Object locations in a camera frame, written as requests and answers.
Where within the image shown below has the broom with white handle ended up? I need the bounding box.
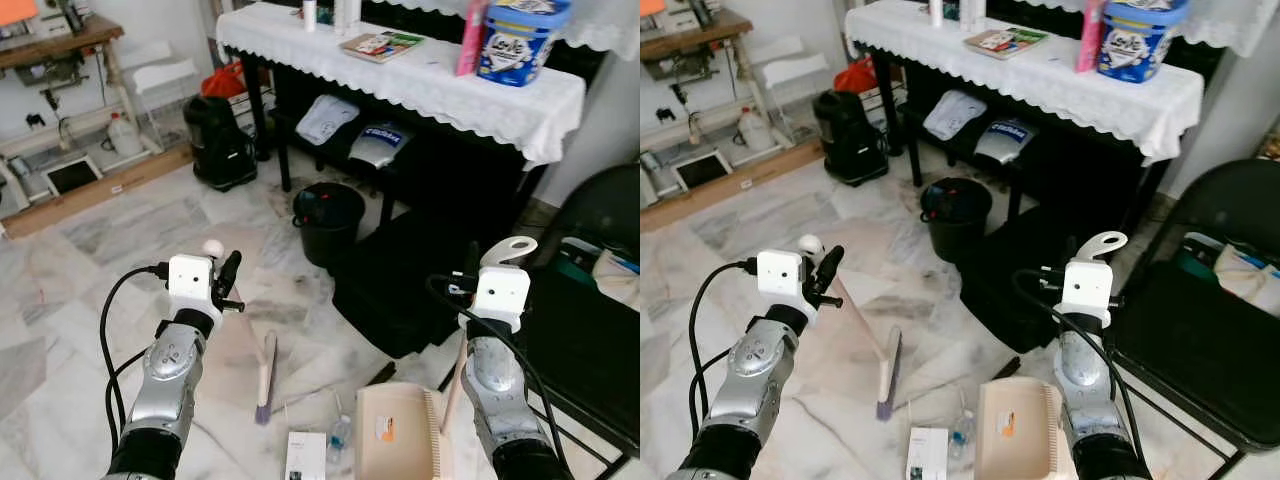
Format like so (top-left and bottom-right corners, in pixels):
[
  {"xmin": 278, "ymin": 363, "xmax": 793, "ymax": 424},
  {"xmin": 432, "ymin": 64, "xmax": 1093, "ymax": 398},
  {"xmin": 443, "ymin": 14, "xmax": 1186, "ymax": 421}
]
[
  {"xmin": 798, "ymin": 234, "xmax": 904, "ymax": 421},
  {"xmin": 203, "ymin": 238, "xmax": 279, "ymax": 426}
]

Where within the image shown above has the beige dustpan with long handle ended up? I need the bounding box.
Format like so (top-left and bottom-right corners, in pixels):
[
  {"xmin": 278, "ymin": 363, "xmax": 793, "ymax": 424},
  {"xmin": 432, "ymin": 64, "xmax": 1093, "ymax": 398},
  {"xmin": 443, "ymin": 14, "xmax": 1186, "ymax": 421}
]
[
  {"xmin": 975, "ymin": 232, "xmax": 1129, "ymax": 480},
  {"xmin": 355, "ymin": 237, "xmax": 538, "ymax": 480}
]

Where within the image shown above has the black floor mat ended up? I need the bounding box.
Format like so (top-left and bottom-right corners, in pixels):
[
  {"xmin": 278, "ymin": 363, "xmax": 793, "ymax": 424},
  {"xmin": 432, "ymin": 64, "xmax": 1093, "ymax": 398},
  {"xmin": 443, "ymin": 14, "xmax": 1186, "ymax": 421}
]
[
  {"xmin": 332, "ymin": 208, "xmax": 526, "ymax": 359},
  {"xmin": 955, "ymin": 205, "xmax": 1111, "ymax": 353}
]

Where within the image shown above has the black table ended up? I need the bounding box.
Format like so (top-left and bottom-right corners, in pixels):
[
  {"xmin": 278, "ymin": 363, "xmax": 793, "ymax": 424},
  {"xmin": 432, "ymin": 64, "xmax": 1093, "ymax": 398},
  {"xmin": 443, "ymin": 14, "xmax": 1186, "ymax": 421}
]
[
  {"xmin": 868, "ymin": 45, "xmax": 1171, "ymax": 236},
  {"xmin": 238, "ymin": 50, "xmax": 546, "ymax": 236}
]

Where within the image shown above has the black bucket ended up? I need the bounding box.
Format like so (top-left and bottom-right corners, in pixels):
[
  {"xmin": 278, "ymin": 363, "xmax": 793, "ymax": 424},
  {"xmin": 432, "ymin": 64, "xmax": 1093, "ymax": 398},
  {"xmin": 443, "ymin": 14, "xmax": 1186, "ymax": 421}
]
[
  {"xmin": 920, "ymin": 177, "xmax": 993, "ymax": 263},
  {"xmin": 292, "ymin": 182, "xmax": 367, "ymax": 269}
]

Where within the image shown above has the black vacuum cleaner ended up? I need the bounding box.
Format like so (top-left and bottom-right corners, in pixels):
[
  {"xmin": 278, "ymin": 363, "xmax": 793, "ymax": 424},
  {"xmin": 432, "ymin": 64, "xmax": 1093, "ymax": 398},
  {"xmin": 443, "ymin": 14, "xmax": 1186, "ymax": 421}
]
[
  {"xmin": 183, "ymin": 94, "xmax": 259, "ymax": 192},
  {"xmin": 812, "ymin": 90, "xmax": 889, "ymax": 187}
]

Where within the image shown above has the packed grey shirt blue print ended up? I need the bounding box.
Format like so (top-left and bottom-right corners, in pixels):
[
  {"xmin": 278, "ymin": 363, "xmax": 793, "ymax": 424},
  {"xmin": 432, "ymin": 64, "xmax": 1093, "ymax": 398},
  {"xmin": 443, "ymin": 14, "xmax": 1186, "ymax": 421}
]
[
  {"xmin": 347, "ymin": 121, "xmax": 415, "ymax": 169},
  {"xmin": 973, "ymin": 117, "xmax": 1038, "ymax": 165}
]

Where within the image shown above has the long wooden plank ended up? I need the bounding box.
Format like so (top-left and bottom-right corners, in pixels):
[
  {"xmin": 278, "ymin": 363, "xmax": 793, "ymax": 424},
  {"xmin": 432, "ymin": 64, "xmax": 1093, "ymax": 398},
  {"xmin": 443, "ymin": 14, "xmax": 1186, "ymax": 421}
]
[
  {"xmin": 640, "ymin": 137, "xmax": 824, "ymax": 233},
  {"xmin": 0, "ymin": 143, "xmax": 194, "ymax": 239}
]

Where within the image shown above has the beige and teal bag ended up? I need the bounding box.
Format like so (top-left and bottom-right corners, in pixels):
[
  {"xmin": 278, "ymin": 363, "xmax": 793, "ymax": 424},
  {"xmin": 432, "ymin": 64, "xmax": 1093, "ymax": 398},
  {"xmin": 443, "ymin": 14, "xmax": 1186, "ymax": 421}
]
[
  {"xmin": 1175, "ymin": 232, "xmax": 1280, "ymax": 319},
  {"xmin": 558, "ymin": 237, "xmax": 641, "ymax": 307}
]

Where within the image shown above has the black folding chair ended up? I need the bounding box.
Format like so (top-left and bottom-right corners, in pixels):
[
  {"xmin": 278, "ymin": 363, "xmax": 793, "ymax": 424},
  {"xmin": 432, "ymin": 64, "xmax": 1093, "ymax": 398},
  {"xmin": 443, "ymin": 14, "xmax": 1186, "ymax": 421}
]
[
  {"xmin": 1105, "ymin": 158, "xmax": 1280, "ymax": 480},
  {"xmin": 520, "ymin": 163, "xmax": 641, "ymax": 480}
]

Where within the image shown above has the white plastic jug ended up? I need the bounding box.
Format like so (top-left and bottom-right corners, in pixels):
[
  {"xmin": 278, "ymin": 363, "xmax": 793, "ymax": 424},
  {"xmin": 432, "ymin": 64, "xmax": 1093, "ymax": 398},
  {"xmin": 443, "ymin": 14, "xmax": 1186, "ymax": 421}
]
[
  {"xmin": 106, "ymin": 112, "xmax": 145, "ymax": 157},
  {"xmin": 736, "ymin": 107, "xmax": 776, "ymax": 153}
]

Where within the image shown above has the white framed tablet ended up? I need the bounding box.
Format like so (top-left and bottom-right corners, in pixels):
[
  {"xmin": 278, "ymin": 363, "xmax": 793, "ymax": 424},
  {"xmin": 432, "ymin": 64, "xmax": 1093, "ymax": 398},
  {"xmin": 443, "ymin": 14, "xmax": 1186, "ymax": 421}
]
[
  {"xmin": 42, "ymin": 154, "xmax": 104, "ymax": 197},
  {"xmin": 673, "ymin": 150, "xmax": 734, "ymax": 192}
]

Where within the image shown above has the white lace tablecloth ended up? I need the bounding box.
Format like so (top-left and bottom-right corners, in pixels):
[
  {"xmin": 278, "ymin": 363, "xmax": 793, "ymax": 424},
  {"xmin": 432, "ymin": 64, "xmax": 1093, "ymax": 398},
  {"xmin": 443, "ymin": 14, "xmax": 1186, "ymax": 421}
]
[
  {"xmin": 845, "ymin": 0, "xmax": 1205, "ymax": 166},
  {"xmin": 217, "ymin": 2, "xmax": 587, "ymax": 169}
]

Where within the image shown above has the small white carton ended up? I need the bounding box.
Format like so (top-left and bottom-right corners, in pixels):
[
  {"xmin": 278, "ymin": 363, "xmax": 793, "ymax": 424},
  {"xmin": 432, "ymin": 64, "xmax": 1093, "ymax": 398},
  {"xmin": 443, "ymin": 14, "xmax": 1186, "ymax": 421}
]
[
  {"xmin": 284, "ymin": 431, "xmax": 329, "ymax": 480},
  {"xmin": 906, "ymin": 427, "xmax": 949, "ymax": 480}
]

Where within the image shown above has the small clear plastic bottle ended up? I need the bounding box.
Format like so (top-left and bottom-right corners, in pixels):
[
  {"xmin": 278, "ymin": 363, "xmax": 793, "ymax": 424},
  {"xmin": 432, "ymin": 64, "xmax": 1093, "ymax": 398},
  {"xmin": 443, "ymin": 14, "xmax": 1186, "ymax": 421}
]
[
  {"xmin": 327, "ymin": 414, "xmax": 354, "ymax": 466},
  {"xmin": 950, "ymin": 410, "xmax": 976, "ymax": 461}
]

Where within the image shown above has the packed white shirt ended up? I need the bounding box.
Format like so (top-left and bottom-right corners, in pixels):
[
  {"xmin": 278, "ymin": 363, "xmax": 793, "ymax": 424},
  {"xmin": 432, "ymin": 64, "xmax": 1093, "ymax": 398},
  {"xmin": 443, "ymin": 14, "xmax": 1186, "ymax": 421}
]
[
  {"xmin": 922, "ymin": 90, "xmax": 989, "ymax": 142},
  {"xmin": 296, "ymin": 94, "xmax": 362, "ymax": 147}
]

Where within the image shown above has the red plastic bag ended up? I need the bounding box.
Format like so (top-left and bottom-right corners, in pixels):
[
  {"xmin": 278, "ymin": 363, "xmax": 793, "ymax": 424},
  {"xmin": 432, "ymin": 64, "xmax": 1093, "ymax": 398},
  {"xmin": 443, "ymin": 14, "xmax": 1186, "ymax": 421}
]
[
  {"xmin": 833, "ymin": 57, "xmax": 878, "ymax": 96},
  {"xmin": 202, "ymin": 62, "xmax": 247, "ymax": 100}
]

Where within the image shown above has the white plastic chair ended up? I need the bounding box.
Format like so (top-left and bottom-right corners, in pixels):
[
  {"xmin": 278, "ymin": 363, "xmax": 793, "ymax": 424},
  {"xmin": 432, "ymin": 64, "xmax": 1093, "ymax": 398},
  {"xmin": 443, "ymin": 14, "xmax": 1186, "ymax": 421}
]
[
  {"xmin": 118, "ymin": 40, "xmax": 201, "ymax": 153},
  {"xmin": 745, "ymin": 35, "xmax": 831, "ymax": 146}
]

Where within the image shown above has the pink upright pack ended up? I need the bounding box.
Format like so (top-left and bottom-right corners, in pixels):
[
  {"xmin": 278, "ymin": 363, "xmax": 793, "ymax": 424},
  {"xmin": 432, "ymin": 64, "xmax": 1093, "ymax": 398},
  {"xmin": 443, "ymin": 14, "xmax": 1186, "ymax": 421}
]
[
  {"xmin": 1076, "ymin": 0, "xmax": 1109, "ymax": 73},
  {"xmin": 456, "ymin": 0, "xmax": 491, "ymax": 77}
]

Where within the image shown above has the blue plastic tub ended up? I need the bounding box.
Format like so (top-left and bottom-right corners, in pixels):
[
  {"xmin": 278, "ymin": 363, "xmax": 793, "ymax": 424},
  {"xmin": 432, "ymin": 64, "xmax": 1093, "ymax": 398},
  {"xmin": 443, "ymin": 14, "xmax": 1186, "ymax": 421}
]
[
  {"xmin": 476, "ymin": 0, "xmax": 573, "ymax": 88},
  {"xmin": 1096, "ymin": 0, "xmax": 1189, "ymax": 83}
]

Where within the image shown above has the colourful book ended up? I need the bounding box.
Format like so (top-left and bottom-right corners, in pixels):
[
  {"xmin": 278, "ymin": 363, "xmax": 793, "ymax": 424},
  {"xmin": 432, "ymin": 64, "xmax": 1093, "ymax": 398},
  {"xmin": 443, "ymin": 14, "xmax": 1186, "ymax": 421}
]
[{"xmin": 339, "ymin": 30, "xmax": 428, "ymax": 64}]

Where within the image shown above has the brown wooden desk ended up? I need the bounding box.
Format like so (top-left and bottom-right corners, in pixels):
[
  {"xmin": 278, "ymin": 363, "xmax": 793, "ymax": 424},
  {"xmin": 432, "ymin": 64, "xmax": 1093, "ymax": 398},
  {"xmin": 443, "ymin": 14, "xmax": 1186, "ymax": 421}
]
[
  {"xmin": 640, "ymin": 8, "xmax": 753, "ymax": 63},
  {"xmin": 0, "ymin": 14, "xmax": 126, "ymax": 73}
]

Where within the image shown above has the grey sewing machine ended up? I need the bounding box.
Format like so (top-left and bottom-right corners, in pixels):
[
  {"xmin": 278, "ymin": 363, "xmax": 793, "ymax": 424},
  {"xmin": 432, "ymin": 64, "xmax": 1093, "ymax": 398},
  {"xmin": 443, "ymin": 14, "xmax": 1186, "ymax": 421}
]
[
  {"xmin": 660, "ymin": 0, "xmax": 726, "ymax": 36},
  {"xmin": 35, "ymin": 0, "xmax": 96, "ymax": 41}
]

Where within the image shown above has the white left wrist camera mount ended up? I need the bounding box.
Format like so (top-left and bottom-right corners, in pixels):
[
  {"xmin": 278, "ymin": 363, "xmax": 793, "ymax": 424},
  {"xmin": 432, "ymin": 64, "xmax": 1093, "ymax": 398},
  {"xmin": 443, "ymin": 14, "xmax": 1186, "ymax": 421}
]
[
  {"xmin": 756, "ymin": 249, "xmax": 821, "ymax": 326},
  {"xmin": 166, "ymin": 254, "xmax": 219, "ymax": 326}
]

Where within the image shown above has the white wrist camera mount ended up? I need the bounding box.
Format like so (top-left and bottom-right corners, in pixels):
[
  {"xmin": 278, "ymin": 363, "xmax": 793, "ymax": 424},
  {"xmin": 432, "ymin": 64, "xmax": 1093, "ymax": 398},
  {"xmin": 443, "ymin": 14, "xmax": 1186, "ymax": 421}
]
[
  {"xmin": 472, "ymin": 264, "xmax": 532, "ymax": 333},
  {"xmin": 166, "ymin": 254, "xmax": 219, "ymax": 326},
  {"xmin": 1060, "ymin": 260, "xmax": 1115, "ymax": 329},
  {"xmin": 756, "ymin": 249, "xmax": 821, "ymax": 326}
]

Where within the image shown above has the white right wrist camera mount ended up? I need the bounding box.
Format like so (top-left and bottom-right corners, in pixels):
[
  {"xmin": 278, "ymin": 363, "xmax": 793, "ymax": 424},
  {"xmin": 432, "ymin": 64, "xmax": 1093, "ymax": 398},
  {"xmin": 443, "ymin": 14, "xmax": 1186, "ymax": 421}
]
[
  {"xmin": 472, "ymin": 264, "xmax": 532, "ymax": 333},
  {"xmin": 1060, "ymin": 260, "xmax": 1115, "ymax": 329}
]

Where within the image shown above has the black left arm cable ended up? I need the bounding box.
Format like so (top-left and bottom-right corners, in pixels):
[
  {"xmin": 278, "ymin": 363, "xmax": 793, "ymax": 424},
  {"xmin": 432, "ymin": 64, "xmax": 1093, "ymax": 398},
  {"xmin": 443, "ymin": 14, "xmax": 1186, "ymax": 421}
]
[
  {"xmin": 687, "ymin": 258, "xmax": 759, "ymax": 451},
  {"xmin": 99, "ymin": 262, "xmax": 169, "ymax": 456}
]

